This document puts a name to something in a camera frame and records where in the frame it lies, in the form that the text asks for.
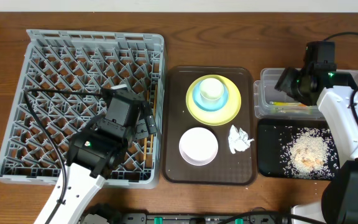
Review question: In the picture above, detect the green snack wrapper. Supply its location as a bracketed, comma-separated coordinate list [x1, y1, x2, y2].
[269, 101, 307, 107]

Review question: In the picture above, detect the wooden chopstick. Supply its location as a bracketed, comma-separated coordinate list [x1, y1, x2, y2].
[144, 90, 150, 162]
[150, 84, 158, 154]

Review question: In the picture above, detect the light blue saucer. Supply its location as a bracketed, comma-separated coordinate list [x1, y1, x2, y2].
[192, 82, 228, 112]

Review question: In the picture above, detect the white bowl with food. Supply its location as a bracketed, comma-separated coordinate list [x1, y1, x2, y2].
[178, 127, 219, 166]

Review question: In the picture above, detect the yellow-green plate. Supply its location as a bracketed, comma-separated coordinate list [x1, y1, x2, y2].
[186, 75, 241, 126]

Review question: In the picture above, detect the white tissue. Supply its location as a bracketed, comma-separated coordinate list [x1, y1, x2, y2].
[228, 125, 254, 154]

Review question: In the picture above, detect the white upturned cup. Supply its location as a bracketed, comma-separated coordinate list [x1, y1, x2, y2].
[200, 78, 224, 100]

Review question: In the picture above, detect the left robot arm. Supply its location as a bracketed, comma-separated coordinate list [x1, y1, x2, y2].
[36, 98, 158, 223]

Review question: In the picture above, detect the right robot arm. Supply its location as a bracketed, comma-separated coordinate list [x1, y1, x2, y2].
[275, 67, 358, 223]

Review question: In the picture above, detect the black plastic waste tray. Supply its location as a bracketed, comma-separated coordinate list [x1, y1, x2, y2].
[256, 118, 350, 182]

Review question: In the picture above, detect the spilled rice food waste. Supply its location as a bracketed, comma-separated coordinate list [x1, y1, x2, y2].
[265, 124, 341, 180]

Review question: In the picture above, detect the clear plastic bin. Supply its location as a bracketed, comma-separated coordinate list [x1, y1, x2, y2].
[253, 68, 358, 121]

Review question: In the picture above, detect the brown plastic serving tray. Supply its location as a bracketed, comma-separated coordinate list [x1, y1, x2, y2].
[162, 67, 257, 185]

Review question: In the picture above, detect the grey plastic dish rack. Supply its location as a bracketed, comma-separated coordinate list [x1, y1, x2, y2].
[0, 29, 166, 185]

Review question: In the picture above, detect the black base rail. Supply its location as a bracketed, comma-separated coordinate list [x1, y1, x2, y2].
[77, 203, 291, 224]

